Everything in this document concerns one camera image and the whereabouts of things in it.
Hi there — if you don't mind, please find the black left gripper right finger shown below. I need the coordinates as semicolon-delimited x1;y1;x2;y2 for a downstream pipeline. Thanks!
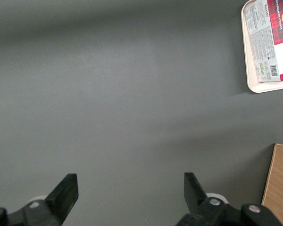
176;172;283;226

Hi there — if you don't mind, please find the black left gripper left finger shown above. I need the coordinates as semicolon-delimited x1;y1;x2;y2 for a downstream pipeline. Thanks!
0;173;79;226

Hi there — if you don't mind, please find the beige plastic tray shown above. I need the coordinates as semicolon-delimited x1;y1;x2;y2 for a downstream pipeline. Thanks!
241;0;283;94

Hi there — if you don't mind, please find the wooden two-drawer cabinet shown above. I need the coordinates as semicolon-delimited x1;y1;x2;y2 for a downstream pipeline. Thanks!
261;143;283;226

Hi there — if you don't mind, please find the red tartan shortbread box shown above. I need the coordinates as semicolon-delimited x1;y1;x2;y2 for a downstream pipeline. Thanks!
244;0;283;83

